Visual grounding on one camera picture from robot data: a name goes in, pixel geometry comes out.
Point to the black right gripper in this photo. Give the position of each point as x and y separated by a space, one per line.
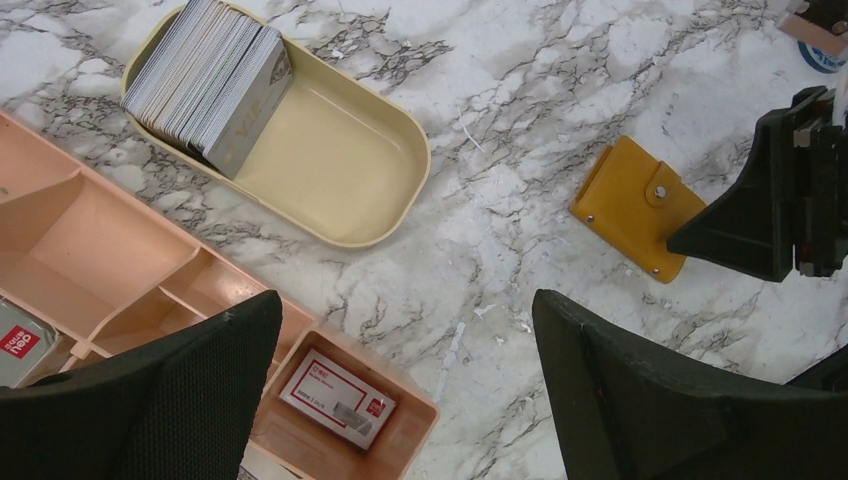
787 209

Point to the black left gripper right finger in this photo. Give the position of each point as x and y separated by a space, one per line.
625 407

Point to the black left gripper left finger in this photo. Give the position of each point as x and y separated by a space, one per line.
179 407

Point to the yellow leather card holder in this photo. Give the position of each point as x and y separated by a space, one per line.
635 202

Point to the stack of grey cards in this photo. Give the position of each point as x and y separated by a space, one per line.
211 84

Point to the pink plastic desk organizer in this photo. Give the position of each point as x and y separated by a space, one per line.
110 274

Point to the grey deli box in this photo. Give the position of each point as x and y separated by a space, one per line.
27 343

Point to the blue white small jar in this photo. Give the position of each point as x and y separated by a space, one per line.
819 60

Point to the beige oval plastic tray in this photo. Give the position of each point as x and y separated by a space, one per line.
336 159

